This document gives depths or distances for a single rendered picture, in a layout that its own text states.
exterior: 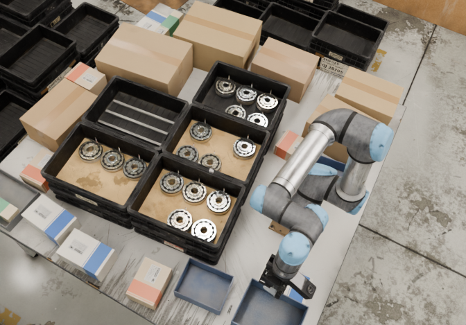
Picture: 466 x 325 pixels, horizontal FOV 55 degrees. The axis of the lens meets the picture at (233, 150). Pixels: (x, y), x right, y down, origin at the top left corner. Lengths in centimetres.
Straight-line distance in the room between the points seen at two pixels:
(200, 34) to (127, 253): 118
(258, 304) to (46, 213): 99
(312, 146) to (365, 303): 155
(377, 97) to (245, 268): 108
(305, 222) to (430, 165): 219
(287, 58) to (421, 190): 137
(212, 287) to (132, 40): 130
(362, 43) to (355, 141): 178
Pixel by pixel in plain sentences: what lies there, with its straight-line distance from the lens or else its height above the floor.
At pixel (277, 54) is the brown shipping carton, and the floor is 86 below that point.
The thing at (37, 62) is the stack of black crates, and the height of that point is 49.
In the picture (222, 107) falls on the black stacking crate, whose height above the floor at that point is 83.
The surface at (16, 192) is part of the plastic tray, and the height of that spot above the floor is 70.
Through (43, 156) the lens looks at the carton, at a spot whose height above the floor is 77.
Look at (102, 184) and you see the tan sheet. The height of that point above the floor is 83.
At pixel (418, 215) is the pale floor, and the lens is 312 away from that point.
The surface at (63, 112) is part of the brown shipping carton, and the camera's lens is 222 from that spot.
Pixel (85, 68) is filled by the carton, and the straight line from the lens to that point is 239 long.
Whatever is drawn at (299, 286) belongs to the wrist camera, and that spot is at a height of 127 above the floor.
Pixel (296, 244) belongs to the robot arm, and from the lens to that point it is 118.
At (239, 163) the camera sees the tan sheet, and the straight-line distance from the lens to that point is 201.
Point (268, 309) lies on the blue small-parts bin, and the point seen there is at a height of 107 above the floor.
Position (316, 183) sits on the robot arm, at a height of 100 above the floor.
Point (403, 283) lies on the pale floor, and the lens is 290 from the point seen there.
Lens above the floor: 255
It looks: 57 degrees down
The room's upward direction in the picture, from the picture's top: 6 degrees clockwise
